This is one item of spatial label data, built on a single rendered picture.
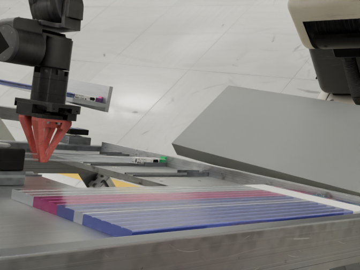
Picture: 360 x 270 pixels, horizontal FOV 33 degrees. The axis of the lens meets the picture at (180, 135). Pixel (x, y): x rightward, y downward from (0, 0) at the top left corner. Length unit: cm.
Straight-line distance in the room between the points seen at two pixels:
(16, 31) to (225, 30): 238
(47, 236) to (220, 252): 17
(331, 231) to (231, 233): 20
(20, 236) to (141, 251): 10
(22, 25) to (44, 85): 10
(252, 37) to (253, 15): 24
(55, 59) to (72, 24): 6
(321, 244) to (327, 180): 48
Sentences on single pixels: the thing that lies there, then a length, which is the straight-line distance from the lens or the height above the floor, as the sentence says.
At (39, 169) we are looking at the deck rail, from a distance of 128.
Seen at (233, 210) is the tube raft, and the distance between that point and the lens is 74.
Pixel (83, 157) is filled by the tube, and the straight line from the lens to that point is 108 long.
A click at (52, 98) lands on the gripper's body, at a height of 100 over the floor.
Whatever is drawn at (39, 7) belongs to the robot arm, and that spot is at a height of 112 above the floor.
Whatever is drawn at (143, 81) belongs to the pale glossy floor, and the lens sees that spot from 312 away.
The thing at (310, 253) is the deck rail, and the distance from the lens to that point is 75.
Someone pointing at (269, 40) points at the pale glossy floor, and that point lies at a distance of 302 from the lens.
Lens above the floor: 142
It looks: 33 degrees down
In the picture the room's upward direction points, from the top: 26 degrees counter-clockwise
